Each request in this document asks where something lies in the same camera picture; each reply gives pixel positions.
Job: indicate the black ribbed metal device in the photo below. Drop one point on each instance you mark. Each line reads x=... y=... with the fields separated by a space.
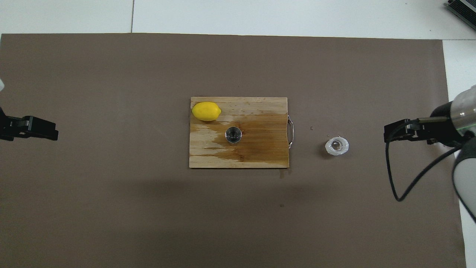
x=465 y=9

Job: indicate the yellow lemon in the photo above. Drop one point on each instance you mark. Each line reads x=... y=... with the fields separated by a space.
x=206 y=111

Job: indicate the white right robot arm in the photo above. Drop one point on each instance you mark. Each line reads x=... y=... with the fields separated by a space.
x=466 y=111

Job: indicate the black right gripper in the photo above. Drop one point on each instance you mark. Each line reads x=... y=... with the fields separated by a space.
x=440 y=130

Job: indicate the steel double jigger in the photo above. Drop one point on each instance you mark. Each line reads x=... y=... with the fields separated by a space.
x=234 y=134

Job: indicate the brown table mat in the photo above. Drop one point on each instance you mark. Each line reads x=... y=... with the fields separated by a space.
x=148 y=223

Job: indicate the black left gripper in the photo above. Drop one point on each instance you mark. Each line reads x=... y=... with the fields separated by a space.
x=9 y=124

